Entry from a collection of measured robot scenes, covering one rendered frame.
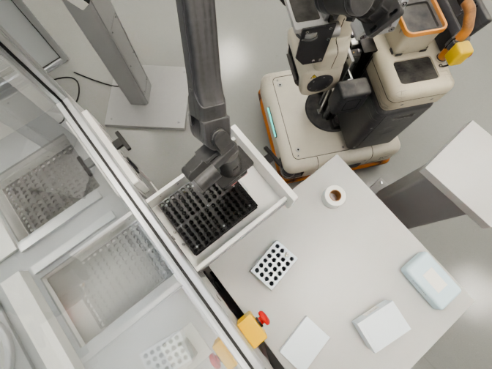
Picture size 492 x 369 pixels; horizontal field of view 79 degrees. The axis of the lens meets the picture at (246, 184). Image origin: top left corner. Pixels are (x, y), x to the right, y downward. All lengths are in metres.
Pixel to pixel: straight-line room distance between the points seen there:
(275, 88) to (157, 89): 0.79
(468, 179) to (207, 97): 0.98
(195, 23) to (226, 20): 1.92
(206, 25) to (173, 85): 1.57
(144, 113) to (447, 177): 1.64
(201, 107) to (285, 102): 1.19
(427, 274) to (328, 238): 0.30
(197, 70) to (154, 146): 1.44
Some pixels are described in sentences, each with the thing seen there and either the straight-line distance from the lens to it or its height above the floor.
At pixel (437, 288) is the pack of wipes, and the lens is 1.09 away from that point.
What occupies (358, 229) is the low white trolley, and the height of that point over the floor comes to 0.76.
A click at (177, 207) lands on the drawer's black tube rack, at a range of 0.87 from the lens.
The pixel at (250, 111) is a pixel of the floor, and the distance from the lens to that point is 2.00.
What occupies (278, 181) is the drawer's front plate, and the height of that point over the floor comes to 0.93.
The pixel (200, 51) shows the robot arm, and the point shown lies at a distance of 0.54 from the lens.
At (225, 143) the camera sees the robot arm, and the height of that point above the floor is 1.20.
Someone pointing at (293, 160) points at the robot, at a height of 0.28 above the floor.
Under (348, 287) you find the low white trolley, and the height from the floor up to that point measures 0.76.
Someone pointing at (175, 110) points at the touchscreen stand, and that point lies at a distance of 2.00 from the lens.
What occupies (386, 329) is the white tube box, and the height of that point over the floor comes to 0.81.
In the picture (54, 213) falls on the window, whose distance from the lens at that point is 0.35.
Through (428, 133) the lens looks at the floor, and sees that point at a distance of 2.27.
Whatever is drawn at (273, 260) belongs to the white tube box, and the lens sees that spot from 0.97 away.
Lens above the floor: 1.73
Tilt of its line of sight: 74 degrees down
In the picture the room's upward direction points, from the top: 3 degrees clockwise
